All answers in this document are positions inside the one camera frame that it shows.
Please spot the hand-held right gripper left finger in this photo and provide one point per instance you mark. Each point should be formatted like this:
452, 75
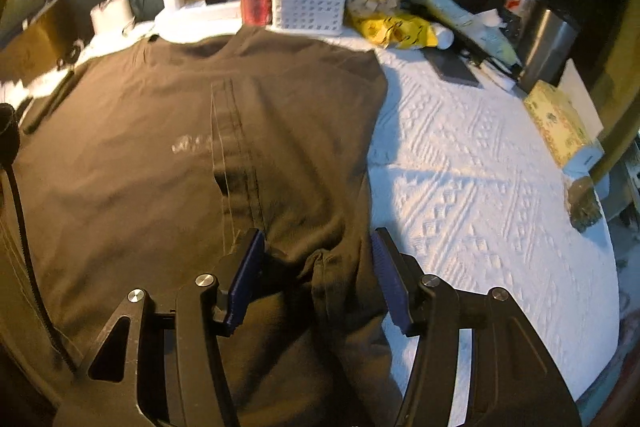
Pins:
247, 277

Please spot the small dark packet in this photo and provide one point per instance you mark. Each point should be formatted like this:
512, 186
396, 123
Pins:
585, 207

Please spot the white t-shirt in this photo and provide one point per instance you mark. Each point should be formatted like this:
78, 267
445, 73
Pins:
10, 92

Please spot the white textured blanket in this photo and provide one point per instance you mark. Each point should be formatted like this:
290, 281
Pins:
475, 157

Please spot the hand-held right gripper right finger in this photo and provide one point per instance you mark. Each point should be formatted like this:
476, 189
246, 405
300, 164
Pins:
387, 279

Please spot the red can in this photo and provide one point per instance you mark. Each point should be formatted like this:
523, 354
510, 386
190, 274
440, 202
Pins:
256, 7

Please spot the steel tumbler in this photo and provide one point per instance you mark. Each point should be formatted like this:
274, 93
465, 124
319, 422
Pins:
545, 52

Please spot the cardboard box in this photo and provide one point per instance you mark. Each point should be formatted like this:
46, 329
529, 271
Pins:
25, 52

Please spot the dark phone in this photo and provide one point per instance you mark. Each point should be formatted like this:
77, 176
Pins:
455, 67

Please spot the white lotion tube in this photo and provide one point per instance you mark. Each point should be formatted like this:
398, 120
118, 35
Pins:
445, 7

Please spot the brown printed t-shirt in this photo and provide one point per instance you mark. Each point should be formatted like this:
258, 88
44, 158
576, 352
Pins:
150, 132

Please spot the yellow tissue box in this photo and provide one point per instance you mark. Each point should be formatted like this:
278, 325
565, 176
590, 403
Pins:
555, 117

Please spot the yellow snack bag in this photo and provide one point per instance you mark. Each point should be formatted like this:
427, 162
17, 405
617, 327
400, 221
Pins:
390, 32

